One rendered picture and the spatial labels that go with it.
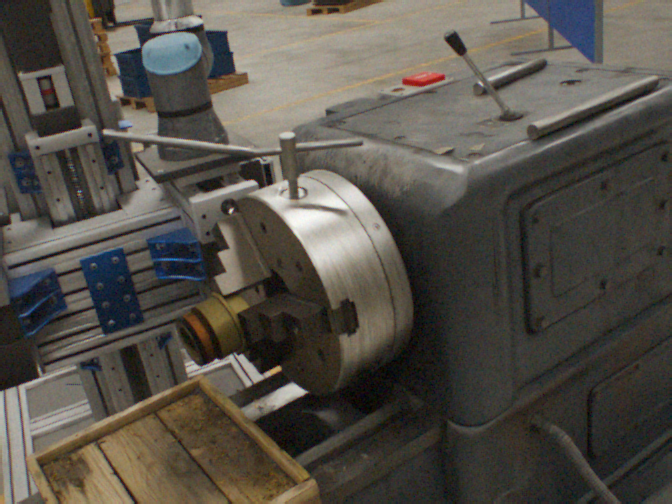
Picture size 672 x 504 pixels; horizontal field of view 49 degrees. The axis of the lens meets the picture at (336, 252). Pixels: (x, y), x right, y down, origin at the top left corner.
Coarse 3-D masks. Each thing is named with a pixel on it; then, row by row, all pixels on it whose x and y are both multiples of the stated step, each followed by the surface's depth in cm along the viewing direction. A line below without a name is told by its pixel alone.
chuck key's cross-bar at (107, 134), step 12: (108, 132) 94; (120, 132) 94; (156, 144) 95; (168, 144) 95; (180, 144) 95; (192, 144) 96; (204, 144) 96; (216, 144) 96; (300, 144) 98; (312, 144) 98; (324, 144) 98; (336, 144) 98; (348, 144) 98; (360, 144) 98; (252, 156) 97; (264, 156) 98
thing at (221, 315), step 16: (208, 304) 100; (224, 304) 100; (240, 304) 102; (176, 320) 100; (192, 320) 99; (208, 320) 98; (224, 320) 99; (192, 336) 97; (208, 336) 98; (224, 336) 99; (240, 336) 100; (192, 352) 103; (208, 352) 98; (224, 352) 100; (240, 352) 103
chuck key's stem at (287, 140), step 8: (280, 136) 97; (288, 136) 96; (280, 144) 97; (288, 144) 96; (288, 152) 97; (288, 160) 98; (296, 160) 98; (288, 168) 98; (296, 168) 99; (288, 176) 99; (296, 176) 99; (288, 184) 100; (296, 184) 100; (296, 192) 101
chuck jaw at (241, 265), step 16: (224, 224) 106; (240, 224) 107; (224, 240) 106; (240, 240) 106; (224, 256) 104; (240, 256) 105; (256, 256) 106; (224, 272) 105; (240, 272) 105; (256, 272) 105; (272, 272) 106; (224, 288) 103; (240, 288) 104
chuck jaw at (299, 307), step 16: (256, 304) 102; (272, 304) 100; (288, 304) 99; (304, 304) 98; (240, 320) 100; (256, 320) 99; (272, 320) 97; (288, 320) 97; (304, 320) 94; (320, 320) 95; (336, 320) 95; (352, 320) 97; (256, 336) 99; (272, 336) 98; (288, 336) 98; (304, 336) 95; (320, 336) 96
